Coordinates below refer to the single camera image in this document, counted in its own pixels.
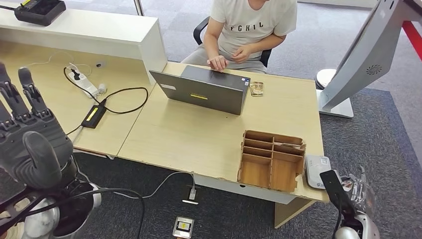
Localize black power cord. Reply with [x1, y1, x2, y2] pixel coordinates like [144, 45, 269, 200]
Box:
[63, 67, 101, 105]

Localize person's left hand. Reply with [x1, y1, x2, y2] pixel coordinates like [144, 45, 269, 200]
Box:
[231, 45, 253, 64]

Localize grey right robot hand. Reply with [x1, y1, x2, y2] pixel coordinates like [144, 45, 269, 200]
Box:
[339, 166, 377, 217]

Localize black laptop power adapter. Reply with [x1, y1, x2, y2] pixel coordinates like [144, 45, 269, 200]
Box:
[81, 100, 108, 129]

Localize person's right hand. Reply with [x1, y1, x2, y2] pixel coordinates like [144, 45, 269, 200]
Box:
[207, 55, 229, 72]

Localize pale crumpled cloth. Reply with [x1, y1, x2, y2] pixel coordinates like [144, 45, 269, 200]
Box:
[0, 198, 34, 239]

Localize round white base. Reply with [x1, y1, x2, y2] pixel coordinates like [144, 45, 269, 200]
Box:
[315, 68, 337, 90]

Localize thin white desk cable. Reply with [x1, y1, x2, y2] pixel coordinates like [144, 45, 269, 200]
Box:
[24, 51, 92, 77]

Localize small clear plastic box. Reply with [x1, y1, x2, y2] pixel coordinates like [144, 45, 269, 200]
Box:
[249, 81, 265, 97]

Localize black office chair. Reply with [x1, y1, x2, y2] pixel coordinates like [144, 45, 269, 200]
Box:
[193, 16, 273, 68]

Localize white power strip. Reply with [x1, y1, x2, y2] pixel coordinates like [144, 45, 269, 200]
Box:
[66, 65, 100, 99]

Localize silver floor socket box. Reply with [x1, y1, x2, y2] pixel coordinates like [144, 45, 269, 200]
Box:
[173, 216, 195, 239]

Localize metal pole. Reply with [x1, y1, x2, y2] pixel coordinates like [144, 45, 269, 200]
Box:
[133, 0, 146, 16]

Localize person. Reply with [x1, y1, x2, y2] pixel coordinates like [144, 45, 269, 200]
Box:
[181, 0, 298, 74]

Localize dark grey laptop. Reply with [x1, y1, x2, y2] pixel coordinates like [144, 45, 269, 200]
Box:
[149, 65, 251, 116]

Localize wooden compartment organizer box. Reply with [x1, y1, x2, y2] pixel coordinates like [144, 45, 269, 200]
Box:
[237, 129, 307, 193]

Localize white floor cable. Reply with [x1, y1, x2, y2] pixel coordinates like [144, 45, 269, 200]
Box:
[113, 171, 197, 200]

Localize black adapter cable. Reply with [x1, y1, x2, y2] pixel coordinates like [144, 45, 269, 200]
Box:
[65, 87, 149, 136]

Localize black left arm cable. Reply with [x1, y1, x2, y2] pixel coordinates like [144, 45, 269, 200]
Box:
[29, 188, 146, 239]

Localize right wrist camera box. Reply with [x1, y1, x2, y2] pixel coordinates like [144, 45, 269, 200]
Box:
[319, 170, 355, 219]

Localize white card reader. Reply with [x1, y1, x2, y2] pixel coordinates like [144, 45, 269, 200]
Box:
[305, 155, 333, 190]

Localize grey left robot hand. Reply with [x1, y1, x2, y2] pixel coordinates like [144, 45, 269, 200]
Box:
[0, 61, 78, 190]

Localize red bar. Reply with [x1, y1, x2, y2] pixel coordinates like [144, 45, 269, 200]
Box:
[402, 20, 422, 62]

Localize black desktop device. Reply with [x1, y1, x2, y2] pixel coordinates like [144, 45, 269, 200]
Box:
[13, 0, 67, 27]

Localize white reception counter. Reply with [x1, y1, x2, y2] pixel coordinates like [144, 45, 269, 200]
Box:
[0, 6, 168, 85]

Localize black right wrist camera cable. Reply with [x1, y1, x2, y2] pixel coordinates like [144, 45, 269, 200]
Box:
[333, 204, 344, 239]

